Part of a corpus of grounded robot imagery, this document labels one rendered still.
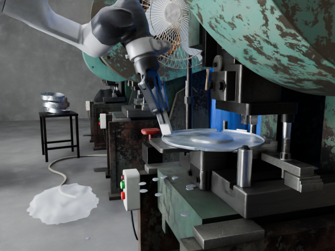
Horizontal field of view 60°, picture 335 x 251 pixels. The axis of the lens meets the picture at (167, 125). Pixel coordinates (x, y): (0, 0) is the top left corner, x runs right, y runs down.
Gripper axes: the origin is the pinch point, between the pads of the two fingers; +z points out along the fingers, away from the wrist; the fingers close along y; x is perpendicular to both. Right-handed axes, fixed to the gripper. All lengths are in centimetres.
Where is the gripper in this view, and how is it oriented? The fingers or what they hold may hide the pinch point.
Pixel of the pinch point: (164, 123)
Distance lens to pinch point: 87.8
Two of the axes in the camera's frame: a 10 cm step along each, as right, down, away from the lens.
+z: 2.9, 9.6, 0.1
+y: -4.4, 1.5, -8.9
